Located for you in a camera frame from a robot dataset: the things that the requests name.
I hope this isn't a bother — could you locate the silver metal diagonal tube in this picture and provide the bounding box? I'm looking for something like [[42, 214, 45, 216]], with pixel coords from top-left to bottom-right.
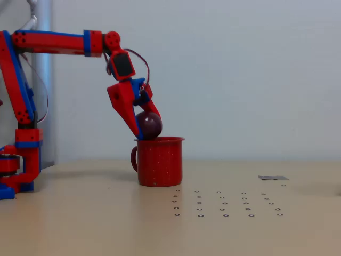
[[18, 15, 38, 32]]

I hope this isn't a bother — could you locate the red white arm cable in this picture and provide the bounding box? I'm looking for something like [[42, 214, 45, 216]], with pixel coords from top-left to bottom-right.
[[21, 53, 49, 124]]

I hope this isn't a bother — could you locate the red enamel mug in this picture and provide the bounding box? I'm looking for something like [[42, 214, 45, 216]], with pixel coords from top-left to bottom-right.
[[130, 137, 186, 187]]

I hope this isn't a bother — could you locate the red white black gripper cable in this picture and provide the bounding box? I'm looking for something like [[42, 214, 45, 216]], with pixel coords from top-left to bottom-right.
[[105, 47, 151, 93]]

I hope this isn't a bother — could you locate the dark purple plum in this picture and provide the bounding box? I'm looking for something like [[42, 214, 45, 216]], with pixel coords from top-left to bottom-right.
[[135, 111, 163, 141]]

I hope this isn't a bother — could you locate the dark grey tape patch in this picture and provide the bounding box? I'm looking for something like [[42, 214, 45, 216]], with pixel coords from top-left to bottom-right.
[[257, 175, 289, 181]]

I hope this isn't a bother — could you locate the silver metal vertical pole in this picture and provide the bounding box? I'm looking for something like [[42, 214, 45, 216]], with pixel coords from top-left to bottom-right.
[[31, 0, 56, 171]]

